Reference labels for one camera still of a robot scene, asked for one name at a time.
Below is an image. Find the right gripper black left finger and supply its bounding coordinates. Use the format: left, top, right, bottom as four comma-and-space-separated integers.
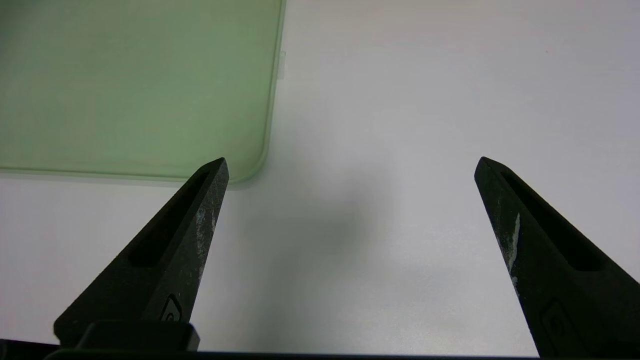
54, 158, 230, 347

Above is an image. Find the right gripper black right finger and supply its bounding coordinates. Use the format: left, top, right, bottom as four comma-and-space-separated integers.
474, 157, 640, 360

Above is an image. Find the black robot chassis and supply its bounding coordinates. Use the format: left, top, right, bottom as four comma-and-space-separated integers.
0, 339, 61, 360

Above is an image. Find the light green plastic tray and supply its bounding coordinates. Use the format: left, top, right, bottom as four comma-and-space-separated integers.
0, 0, 287, 183

